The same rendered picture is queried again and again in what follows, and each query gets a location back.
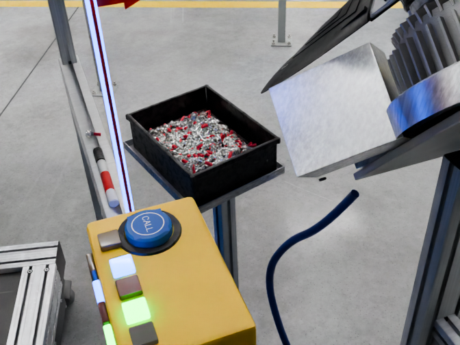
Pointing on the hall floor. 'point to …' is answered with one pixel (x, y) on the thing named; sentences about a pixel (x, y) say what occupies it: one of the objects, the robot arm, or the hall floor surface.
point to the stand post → (437, 259)
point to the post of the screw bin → (227, 235)
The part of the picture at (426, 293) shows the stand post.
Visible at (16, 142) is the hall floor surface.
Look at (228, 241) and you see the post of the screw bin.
